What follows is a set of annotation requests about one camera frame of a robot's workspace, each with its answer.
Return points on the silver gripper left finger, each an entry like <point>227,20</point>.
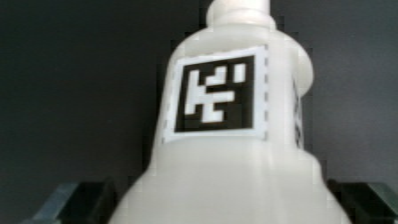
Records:
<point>81,204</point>

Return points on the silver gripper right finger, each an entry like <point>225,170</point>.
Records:
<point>369,201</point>

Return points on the white lamp bulb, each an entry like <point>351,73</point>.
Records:
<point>232,174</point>

